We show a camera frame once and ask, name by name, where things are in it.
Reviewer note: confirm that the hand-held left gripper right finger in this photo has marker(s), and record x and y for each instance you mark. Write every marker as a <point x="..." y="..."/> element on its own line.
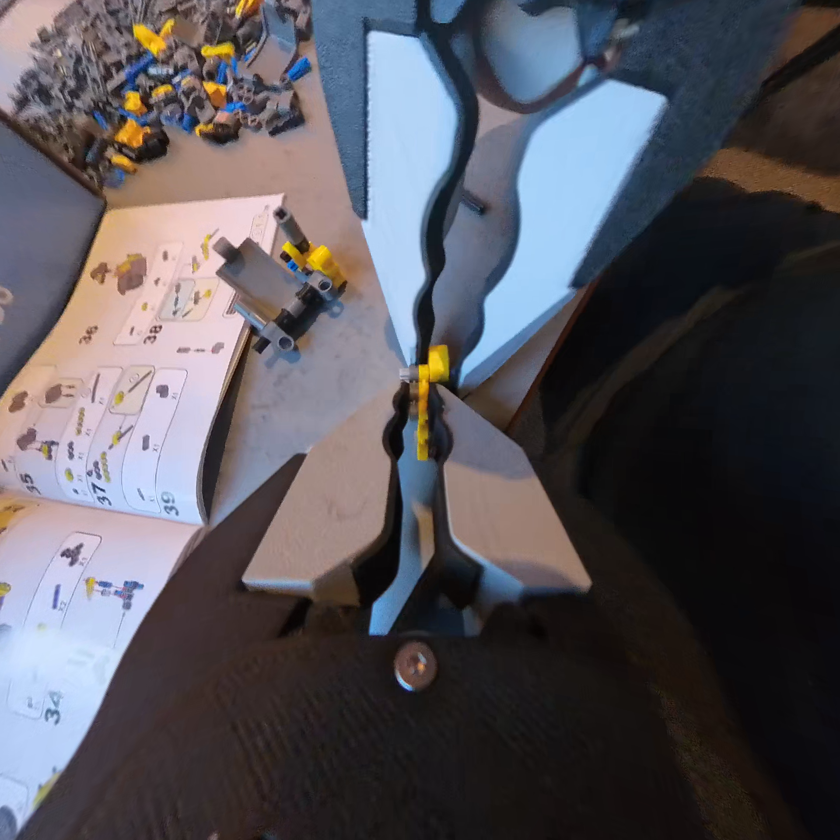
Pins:
<point x="512" y="518"/>

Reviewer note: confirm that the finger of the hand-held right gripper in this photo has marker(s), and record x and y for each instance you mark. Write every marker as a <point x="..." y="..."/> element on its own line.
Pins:
<point x="407" y="164"/>
<point x="584" y="184"/>

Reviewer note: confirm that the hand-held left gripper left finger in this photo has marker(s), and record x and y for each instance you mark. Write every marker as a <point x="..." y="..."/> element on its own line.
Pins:
<point x="321" y="518"/>

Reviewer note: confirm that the yellow five-hole beam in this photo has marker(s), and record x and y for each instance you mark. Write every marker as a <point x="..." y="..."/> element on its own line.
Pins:
<point x="423" y="449"/>

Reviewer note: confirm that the small yellow axle connector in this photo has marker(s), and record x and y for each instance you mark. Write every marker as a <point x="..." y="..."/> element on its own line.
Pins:
<point x="438" y="361"/>

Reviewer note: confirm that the pile of small building bricks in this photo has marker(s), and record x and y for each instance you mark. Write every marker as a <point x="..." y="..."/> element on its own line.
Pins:
<point x="164" y="85"/>

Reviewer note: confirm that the grey and yellow brick subassembly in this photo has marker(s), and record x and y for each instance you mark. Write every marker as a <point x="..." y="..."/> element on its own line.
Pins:
<point x="262" y="269"/>

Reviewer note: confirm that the person's black top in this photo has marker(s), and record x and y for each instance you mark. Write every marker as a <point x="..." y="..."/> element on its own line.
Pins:
<point x="689" y="459"/>

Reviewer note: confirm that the white instruction booklet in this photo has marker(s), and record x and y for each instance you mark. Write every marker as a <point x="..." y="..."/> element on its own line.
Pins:
<point x="131" y="394"/>

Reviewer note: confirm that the grey-blue cardboard box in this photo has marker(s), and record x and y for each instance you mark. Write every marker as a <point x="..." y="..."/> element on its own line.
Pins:
<point x="39" y="249"/>

